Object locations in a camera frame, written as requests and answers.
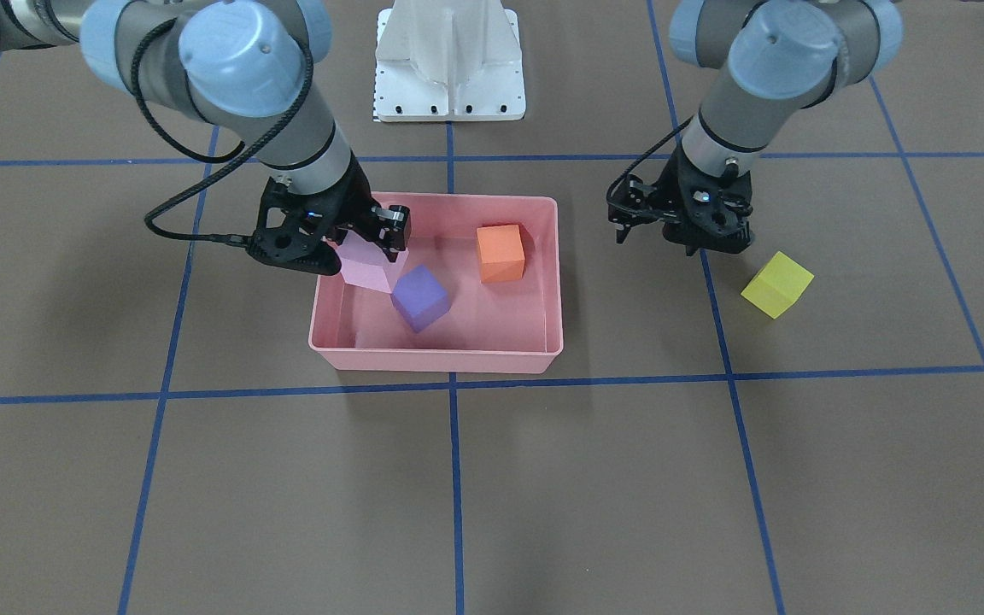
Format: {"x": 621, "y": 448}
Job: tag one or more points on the yellow foam block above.
{"x": 778, "y": 285}

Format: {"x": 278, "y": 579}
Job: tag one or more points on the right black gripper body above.
{"x": 354, "y": 202}

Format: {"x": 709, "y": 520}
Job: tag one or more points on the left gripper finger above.
{"x": 690, "y": 248}
{"x": 630, "y": 202}

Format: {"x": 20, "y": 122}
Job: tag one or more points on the orange foam block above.
{"x": 500, "y": 253}

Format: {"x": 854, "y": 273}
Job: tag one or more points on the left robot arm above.
{"x": 772, "y": 58}

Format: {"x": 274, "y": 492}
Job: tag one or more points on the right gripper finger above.
{"x": 388, "y": 228}

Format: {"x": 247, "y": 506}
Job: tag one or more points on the purple foam block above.
{"x": 420, "y": 298}

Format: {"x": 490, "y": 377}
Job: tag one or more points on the brown paper table cover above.
{"x": 169, "y": 442}

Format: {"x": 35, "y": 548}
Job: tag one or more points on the pink foam block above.
{"x": 365, "y": 265}

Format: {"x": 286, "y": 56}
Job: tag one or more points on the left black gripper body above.
{"x": 665, "y": 192}

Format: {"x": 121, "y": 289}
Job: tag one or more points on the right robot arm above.
{"x": 224, "y": 82}

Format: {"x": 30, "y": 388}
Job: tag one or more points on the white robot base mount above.
{"x": 448, "y": 61}

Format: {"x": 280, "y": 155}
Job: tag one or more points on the pink plastic bin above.
{"x": 514, "y": 327}

